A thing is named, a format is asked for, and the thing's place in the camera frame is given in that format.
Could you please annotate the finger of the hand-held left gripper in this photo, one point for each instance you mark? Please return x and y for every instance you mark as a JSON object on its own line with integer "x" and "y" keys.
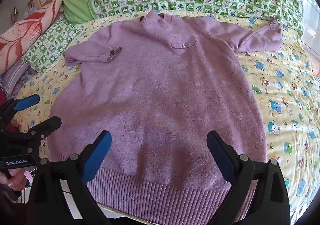
{"x": 26, "y": 102}
{"x": 47, "y": 126}

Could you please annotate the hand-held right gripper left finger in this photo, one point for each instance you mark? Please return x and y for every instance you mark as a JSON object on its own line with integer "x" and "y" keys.
{"x": 96, "y": 157}

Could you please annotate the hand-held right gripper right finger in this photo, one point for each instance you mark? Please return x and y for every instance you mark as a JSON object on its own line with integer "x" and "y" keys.
{"x": 221, "y": 157}

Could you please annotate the purple knitted sweater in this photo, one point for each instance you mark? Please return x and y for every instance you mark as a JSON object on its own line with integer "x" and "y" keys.
{"x": 155, "y": 90}

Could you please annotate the person's left hand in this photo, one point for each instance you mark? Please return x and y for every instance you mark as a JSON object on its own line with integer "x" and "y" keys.
{"x": 15, "y": 177}

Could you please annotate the grey striped cloth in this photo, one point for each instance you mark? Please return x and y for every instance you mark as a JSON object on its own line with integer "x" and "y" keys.
{"x": 15, "y": 75}

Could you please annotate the green checked pillow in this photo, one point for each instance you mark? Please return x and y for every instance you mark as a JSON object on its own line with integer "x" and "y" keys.
{"x": 50, "y": 45}

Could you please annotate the orange floral blanket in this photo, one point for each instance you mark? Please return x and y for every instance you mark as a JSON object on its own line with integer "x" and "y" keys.
{"x": 27, "y": 27}

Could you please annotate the yellow bear print bedsheet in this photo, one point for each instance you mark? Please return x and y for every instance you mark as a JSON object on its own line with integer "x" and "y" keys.
{"x": 287, "y": 105}

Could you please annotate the orange cloth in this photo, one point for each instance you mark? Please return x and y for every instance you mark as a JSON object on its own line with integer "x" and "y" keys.
{"x": 317, "y": 67}

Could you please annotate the small metal wall clip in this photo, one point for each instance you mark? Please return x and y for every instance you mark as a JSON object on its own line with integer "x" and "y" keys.
{"x": 15, "y": 11}

